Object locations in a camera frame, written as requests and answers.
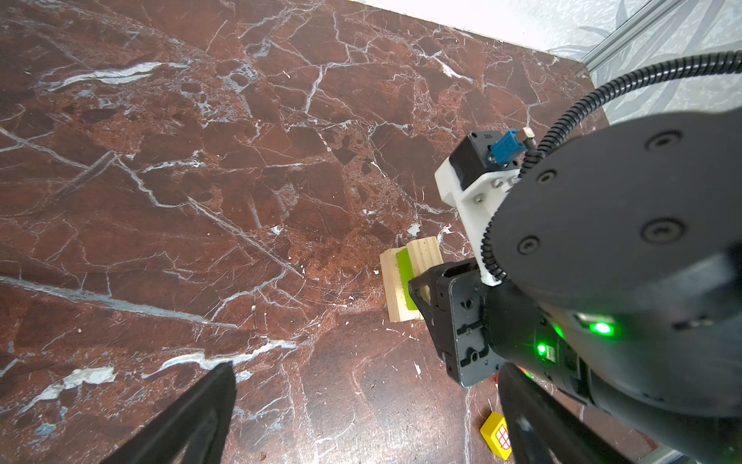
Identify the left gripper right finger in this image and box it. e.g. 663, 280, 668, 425
499, 363, 629, 463

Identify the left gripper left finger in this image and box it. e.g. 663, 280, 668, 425
104, 363, 236, 463

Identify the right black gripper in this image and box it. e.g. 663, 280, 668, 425
408, 259, 614, 406

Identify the green block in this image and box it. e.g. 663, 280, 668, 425
396, 247, 417, 311

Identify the yellow dice cube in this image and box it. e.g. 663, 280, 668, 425
479, 412, 512, 461

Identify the grooved wood block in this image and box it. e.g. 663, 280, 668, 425
406, 237, 444, 278

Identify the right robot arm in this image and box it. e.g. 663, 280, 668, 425
409, 109, 741, 463

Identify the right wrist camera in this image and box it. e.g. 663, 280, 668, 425
435, 127, 535, 286

